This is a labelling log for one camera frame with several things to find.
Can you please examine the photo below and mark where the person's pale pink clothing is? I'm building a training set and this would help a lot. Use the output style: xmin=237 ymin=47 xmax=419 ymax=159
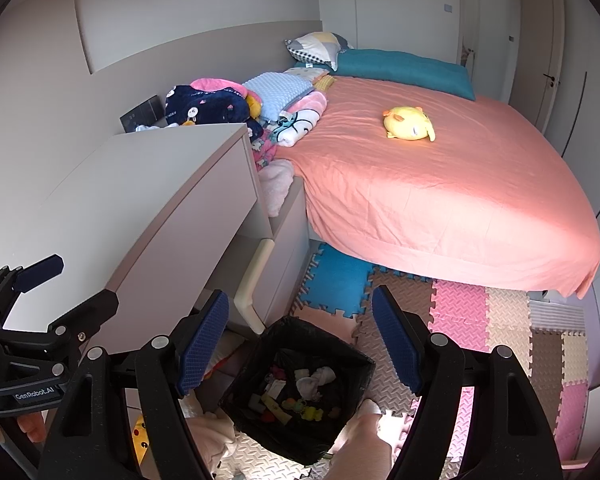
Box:
xmin=185 ymin=407 xmax=242 ymax=476

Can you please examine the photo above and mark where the yellow snack wrapper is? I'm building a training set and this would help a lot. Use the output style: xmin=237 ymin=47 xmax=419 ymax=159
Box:
xmin=260 ymin=392 xmax=291 ymax=423

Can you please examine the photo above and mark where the person's leg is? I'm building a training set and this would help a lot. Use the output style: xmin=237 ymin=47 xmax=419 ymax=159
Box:
xmin=325 ymin=412 xmax=396 ymax=480

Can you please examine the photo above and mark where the pale pink fluffy cloth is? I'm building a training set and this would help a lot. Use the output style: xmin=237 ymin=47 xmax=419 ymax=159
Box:
xmin=257 ymin=159 xmax=296 ymax=217

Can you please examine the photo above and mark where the grey yellow patterned pillow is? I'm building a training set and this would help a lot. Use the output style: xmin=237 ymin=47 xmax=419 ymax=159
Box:
xmin=285 ymin=32 xmax=353 ymax=72

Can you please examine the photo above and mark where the long teal pillow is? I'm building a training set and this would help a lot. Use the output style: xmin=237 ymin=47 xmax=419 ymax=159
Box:
xmin=332 ymin=49 xmax=477 ymax=102

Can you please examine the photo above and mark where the yellow plush duck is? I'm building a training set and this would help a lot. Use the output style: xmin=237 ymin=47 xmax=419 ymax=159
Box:
xmin=382 ymin=106 xmax=437 ymax=143

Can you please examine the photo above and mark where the bed with pink sheet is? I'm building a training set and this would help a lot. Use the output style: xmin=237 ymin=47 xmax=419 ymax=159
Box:
xmin=275 ymin=75 xmax=600 ymax=301

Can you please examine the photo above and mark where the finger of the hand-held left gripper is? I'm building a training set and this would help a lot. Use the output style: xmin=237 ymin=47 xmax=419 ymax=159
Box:
xmin=0 ymin=254 xmax=65 ymax=331
xmin=0 ymin=289 xmax=120 ymax=361

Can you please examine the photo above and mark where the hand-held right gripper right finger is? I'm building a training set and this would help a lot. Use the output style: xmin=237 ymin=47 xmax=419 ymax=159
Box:
xmin=371 ymin=285 xmax=563 ymax=480

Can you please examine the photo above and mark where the person's left hand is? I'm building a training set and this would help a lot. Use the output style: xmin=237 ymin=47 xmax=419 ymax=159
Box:
xmin=15 ymin=410 xmax=48 ymax=445

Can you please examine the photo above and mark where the pink and white plush blanket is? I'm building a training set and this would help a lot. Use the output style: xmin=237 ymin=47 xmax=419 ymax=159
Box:
xmin=285 ymin=91 xmax=328 ymax=126

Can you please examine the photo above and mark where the navy printed blanket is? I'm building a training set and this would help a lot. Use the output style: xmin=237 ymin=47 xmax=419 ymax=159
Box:
xmin=165 ymin=85 xmax=266 ymax=153

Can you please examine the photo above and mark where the black wall socket panel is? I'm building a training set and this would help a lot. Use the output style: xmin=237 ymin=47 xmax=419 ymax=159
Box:
xmin=119 ymin=95 xmax=167 ymax=133

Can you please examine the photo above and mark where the black trash bin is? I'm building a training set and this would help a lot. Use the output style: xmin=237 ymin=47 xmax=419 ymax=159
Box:
xmin=219 ymin=315 xmax=377 ymax=466

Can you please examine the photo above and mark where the pink fleece cloth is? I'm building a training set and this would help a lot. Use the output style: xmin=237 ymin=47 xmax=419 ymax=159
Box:
xmin=190 ymin=77 xmax=248 ymax=97

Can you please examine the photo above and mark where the white ribbed storage box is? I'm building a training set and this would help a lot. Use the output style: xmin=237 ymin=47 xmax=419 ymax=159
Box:
xmin=527 ymin=290 xmax=586 ymax=331

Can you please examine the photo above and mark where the white wardrobe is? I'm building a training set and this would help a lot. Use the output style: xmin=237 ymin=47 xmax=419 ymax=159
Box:
xmin=460 ymin=0 xmax=526 ymax=106

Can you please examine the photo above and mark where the white cloth bundle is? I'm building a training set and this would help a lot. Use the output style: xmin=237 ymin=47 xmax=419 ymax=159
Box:
xmin=295 ymin=366 xmax=337 ymax=401

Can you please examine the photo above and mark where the pale patterned cushion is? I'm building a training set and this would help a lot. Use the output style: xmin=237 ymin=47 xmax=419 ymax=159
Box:
xmin=282 ymin=65 xmax=331 ymax=83

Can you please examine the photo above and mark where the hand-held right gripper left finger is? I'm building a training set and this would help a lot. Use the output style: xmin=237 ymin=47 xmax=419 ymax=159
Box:
xmin=39 ymin=288 xmax=230 ymax=480

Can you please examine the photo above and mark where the cream foam corner guard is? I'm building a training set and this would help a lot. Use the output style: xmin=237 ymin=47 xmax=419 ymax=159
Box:
xmin=234 ymin=237 xmax=276 ymax=335

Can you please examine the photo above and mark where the white room door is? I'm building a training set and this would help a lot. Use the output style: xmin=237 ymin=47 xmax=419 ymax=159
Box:
xmin=510 ymin=0 xmax=566 ymax=136

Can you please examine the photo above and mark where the white folded towel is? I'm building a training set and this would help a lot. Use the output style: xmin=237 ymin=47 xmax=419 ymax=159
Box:
xmin=272 ymin=115 xmax=313 ymax=148

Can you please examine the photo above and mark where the light blue dotted cushion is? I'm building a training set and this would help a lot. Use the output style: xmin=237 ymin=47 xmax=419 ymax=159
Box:
xmin=242 ymin=72 xmax=315 ymax=121

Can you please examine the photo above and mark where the beige nightstand cabinet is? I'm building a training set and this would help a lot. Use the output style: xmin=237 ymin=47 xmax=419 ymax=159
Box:
xmin=2 ymin=122 xmax=311 ymax=361

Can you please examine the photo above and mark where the pink patterned cloth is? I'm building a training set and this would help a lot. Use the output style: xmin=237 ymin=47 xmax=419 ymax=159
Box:
xmin=250 ymin=132 xmax=281 ymax=171

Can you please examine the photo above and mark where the yellow dotted box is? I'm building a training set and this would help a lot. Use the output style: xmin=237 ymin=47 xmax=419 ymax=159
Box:
xmin=130 ymin=412 xmax=151 ymax=461

